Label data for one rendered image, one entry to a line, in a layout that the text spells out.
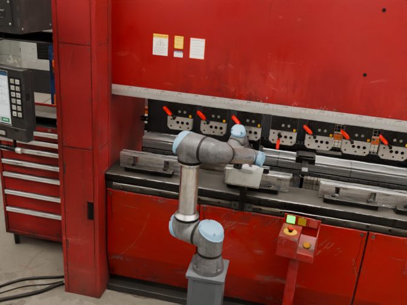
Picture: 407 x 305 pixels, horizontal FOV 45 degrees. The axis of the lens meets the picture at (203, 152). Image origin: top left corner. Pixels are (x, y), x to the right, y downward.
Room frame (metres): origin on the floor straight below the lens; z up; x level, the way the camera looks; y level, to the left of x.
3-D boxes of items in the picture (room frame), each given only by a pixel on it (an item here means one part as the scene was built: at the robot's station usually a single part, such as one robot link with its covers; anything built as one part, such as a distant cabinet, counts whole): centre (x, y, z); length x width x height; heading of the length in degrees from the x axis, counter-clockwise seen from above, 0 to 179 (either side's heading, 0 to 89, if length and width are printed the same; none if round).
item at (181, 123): (2.77, 0.14, 1.26); 0.15 x 0.09 x 0.17; 79
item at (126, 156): (2.79, 0.27, 0.92); 0.50 x 0.06 x 0.10; 79
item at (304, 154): (2.79, -0.63, 1.01); 0.26 x 0.12 x 0.05; 169
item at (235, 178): (2.55, -0.25, 1.00); 0.26 x 0.18 x 0.01; 169
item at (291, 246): (2.32, -0.55, 0.75); 0.20 x 0.16 x 0.18; 72
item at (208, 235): (1.96, -0.06, 0.94); 0.13 x 0.12 x 0.14; 59
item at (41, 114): (2.67, 1.05, 1.18); 0.40 x 0.24 x 0.07; 79
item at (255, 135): (2.69, -0.25, 1.26); 0.15 x 0.09 x 0.17; 79
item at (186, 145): (2.02, 0.05, 1.15); 0.15 x 0.12 x 0.55; 59
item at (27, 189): (3.31, 1.13, 0.50); 0.50 x 0.50 x 1.00; 79
